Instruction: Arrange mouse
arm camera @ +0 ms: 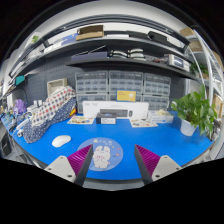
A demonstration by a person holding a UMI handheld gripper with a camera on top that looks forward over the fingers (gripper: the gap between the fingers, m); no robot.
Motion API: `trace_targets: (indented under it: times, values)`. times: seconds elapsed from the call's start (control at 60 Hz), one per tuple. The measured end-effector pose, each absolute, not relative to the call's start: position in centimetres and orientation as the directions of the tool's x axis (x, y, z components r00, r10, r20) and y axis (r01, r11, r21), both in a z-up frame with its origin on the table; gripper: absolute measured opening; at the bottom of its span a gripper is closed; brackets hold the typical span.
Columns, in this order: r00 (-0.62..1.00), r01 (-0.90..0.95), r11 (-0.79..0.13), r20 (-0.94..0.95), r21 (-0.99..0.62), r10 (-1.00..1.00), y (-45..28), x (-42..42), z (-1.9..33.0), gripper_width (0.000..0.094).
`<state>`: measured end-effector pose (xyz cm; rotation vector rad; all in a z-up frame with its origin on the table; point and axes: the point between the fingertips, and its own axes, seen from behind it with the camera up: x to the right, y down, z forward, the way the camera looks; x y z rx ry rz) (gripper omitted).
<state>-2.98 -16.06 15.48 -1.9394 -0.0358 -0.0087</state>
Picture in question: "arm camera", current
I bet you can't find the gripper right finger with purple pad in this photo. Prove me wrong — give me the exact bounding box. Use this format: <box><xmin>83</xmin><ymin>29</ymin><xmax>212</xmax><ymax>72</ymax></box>
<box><xmin>134</xmin><ymin>145</ymin><xmax>182</xmax><ymax>185</ymax></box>

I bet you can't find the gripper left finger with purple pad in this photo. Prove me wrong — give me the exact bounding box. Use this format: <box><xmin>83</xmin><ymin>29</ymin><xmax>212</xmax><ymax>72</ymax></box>
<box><xmin>45</xmin><ymin>145</ymin><xmax>93</xmax><ymax>186</ymax></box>

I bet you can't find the white computer mouse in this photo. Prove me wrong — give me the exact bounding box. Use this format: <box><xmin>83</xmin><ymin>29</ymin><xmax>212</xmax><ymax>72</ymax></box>
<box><xmin>52</xmin><ymin>135</ymin><xmax>71</xmax><ymax>148</ymax></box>

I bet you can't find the round bunny mouse pad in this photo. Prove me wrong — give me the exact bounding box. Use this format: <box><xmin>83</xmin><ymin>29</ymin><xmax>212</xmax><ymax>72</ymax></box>
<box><xmin>78</xmin><ymin>137</ymin><xmax>124</xmax><ymax>172</ymax></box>

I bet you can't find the blue table mat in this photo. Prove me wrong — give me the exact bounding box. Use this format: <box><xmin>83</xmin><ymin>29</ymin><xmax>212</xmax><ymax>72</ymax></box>
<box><xmin>13</xmin><ymin>117</ymin><xmax>212</xmax><ymax>180</ymax></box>

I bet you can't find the right sticker sheet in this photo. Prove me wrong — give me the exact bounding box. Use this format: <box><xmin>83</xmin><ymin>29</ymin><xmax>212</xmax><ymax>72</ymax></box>
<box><xmin>130</xmin><ymin>119</ymin><xmax>157</xmax><ymax>128</ymax></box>

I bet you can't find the sticker sheet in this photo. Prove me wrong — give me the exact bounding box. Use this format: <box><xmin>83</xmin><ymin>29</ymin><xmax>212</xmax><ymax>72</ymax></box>
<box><xmin>130</xmin><ymin>119</ymin><xmax>157</xmax><ymax>128</ymax></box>
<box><xmin>68</xmin><ymin>116</ymin><xmax>94</xmax><ymax>125</ymax></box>

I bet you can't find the left sticker sheet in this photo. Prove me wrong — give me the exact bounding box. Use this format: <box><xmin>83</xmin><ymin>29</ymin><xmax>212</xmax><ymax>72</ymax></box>
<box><xmin>68</xmin><ymin>116</ymin><xmax>94</xmax><ymax>125</ymax></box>

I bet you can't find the white tissue box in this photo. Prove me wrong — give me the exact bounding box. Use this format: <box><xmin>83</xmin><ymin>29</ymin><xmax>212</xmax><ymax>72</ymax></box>
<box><xmin>147</xmin><ymin>109</ymin><xmax>173</xmax><ymax>124</ymax></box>

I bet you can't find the small black box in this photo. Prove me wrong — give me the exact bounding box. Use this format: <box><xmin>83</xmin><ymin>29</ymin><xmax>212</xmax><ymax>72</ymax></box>
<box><xmin>96</xmin><ymin>113</ymin><xmax>116</xmax><ymax>124</ymax></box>

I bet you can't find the checkered and dotted cloth bundle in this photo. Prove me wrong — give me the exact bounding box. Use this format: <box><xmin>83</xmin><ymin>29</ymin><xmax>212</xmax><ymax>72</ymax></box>
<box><xmin>23</xmin><ymin>86</ymin><xmax>76</xmax><ymax>143</ymax></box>

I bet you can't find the white keyboard box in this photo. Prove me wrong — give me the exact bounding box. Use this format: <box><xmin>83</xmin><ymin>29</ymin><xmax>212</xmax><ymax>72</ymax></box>
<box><xmin>82</xmin><ymin>101</ymin><xmax>149</xmax><ymax>119</ymax></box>

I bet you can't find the green potted plant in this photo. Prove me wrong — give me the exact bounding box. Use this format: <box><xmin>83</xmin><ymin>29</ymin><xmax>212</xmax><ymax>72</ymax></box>
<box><xmin>171</xmin><ymin>84</ymin><xmax>217</xmax><ymax>138</ymax></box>

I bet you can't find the yellow card sign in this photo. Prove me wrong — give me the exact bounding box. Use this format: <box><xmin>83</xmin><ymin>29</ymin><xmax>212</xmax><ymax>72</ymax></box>
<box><xmin>116</xmin><ymin>90</ymin><xmax>136</xmax><ymax>102</ymax></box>

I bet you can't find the right grey drawer cabinet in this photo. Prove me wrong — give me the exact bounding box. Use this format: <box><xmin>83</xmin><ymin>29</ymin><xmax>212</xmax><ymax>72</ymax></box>
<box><xmin>142</xmin><ymin>73</ymin><xmax>171</xmax><ymax>110</ymax></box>

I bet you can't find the grey drawer cabinet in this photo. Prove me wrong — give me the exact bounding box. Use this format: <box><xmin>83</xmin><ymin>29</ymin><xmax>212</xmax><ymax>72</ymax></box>
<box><xmin>75</xmin><ymin>70</ymin><xmax>108</xmax><ymax>114</ymax></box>
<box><xmin>142</xmin><ymin>73</ymin><xmax>171</xmax><ymax>110</ymax></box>
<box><xmin>109</xmin><ymin>70</ymin><xmax>143</xmax><ymax>102</ymax></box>

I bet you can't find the purple toy figure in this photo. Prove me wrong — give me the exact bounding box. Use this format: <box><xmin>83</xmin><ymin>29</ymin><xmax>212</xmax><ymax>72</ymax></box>
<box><xmin>13</xmin><ymin>99</ymin><xmax>26</xmax><ymax>115</ymax></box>

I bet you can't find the left grey drawer cabinet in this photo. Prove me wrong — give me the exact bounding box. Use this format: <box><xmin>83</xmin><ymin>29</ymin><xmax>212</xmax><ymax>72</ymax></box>
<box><xmin>75</xmin><ymin>70</ymin><xmax>108</xmax><ymax>114</ymax></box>

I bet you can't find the middle grey drawer cabinet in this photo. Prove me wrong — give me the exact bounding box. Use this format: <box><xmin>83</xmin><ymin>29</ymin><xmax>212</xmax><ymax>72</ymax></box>
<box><xmin>109</xmin><ymin>70</ymin><xmax>143</xmax><ymax>102</ymax></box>

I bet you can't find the grey electronic device on shelf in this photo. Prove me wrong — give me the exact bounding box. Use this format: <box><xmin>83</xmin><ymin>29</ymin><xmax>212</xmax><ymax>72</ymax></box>
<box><xmin>168</xmin><ymin>54</ymin><xmax>190</xmax><ymax>72</ymax></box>

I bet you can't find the brown cardboard box on shelf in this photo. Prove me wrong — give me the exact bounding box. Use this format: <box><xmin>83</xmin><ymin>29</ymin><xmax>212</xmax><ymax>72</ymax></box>
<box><xmin>76</xmin><ymin>25</ymin><xmax>104</xmax><ymax>41</ymax></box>

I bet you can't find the dark wall shelf unit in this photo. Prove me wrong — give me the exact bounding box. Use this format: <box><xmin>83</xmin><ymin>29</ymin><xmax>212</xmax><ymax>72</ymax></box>
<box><xmin>8</xmin><ymin>14</ymin><xmax>190</xmax><ymax>84</ymax></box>

